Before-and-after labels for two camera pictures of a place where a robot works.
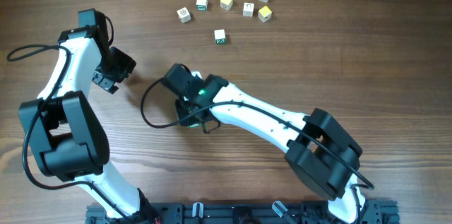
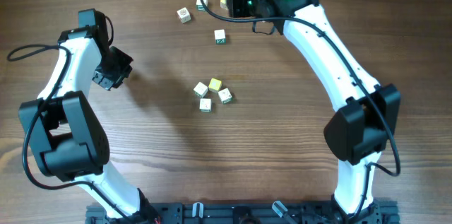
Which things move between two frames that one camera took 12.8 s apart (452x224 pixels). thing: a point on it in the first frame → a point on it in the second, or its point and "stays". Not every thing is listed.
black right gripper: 184,118 → 234,3
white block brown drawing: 183,15 stays
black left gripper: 128,65 stays
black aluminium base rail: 256,212 stays
